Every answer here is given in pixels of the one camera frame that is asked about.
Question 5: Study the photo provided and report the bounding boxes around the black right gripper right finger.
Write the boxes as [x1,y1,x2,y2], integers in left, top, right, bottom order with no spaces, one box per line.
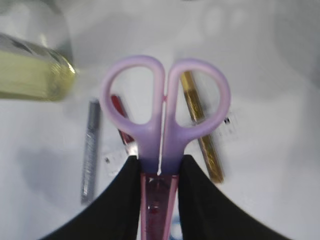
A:
[178,155,282,240]

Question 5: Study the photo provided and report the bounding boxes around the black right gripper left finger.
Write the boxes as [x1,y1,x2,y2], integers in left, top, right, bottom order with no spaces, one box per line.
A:
[43,156,141,240]

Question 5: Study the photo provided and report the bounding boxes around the pink safety scissors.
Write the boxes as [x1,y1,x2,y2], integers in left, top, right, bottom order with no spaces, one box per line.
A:
[100,55,231,240]

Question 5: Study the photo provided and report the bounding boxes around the yellow liquid plastic bottle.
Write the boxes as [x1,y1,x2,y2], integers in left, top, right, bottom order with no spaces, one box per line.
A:
[0,33,76,102]

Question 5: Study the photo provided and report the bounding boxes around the blue safety scissors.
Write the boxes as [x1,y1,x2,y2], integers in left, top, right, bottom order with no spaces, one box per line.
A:
[169,215,183,240]

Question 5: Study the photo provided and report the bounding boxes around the red glitter glue pen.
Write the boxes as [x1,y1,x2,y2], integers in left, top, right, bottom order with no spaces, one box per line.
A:
[110,94,139,157]

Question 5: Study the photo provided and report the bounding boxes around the blue glitter glue pen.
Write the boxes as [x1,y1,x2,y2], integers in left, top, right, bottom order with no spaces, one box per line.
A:
[80,99,101,205]

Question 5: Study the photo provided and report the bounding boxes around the gold glitter glue pen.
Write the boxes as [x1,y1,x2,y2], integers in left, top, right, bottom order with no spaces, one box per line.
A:
[180,71,225,185]

